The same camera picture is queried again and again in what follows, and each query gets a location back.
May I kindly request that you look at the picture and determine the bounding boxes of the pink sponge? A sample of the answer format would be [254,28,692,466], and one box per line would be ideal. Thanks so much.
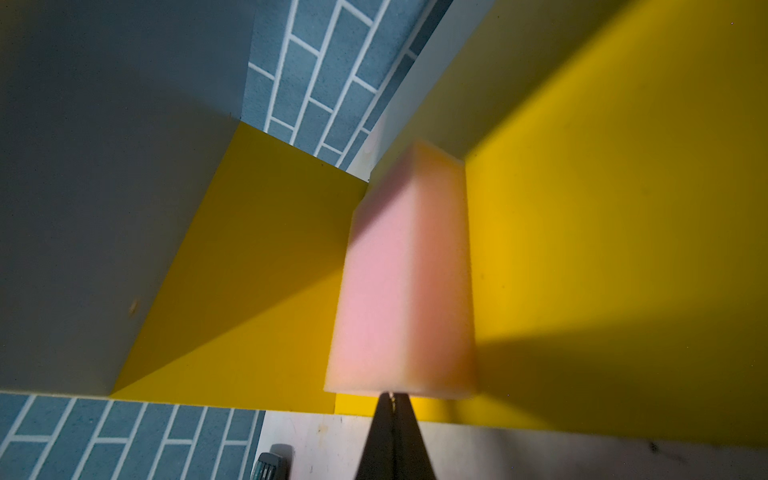
[324,141,477,400]

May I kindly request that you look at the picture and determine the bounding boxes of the black calculator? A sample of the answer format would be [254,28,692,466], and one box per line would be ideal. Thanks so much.
[250,452,289,480]

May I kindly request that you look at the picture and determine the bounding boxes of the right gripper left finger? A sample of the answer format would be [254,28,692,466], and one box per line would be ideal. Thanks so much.
[355,393,395,480]

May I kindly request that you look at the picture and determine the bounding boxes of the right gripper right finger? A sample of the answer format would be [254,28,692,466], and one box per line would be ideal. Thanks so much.
[392,393,436,480]

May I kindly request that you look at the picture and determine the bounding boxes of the yellow shelf pink blue boards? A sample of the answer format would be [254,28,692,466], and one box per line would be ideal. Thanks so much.
[1,1,767,446]

